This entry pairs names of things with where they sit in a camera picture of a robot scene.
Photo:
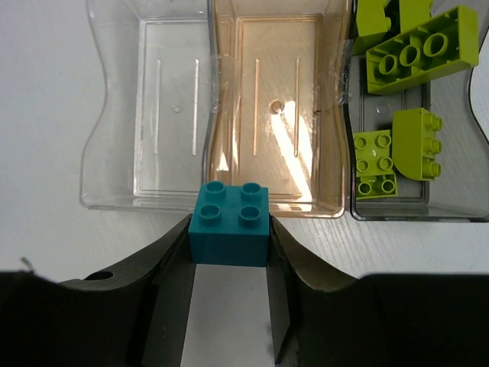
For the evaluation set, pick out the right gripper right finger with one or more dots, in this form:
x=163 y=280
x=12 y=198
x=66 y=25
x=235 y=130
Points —
x=321 y=316

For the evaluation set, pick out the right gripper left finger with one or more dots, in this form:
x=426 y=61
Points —
x=132 y=313

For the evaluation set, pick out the blue square lego brick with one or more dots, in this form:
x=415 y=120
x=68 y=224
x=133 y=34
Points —
x=230 y=225

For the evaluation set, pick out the green square lego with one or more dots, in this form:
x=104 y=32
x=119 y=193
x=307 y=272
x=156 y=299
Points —
x=375 y=172

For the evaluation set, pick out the green printed lego brick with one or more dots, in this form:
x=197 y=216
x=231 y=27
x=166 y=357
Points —
x=415 y=145

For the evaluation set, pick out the small green lego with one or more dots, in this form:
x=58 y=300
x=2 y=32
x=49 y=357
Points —
x=374 y=21

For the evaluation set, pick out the clear translucent container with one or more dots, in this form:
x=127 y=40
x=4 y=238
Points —
x=150 y=145

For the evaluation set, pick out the grey translucent container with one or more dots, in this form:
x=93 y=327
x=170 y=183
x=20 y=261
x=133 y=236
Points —
x=460 y=193

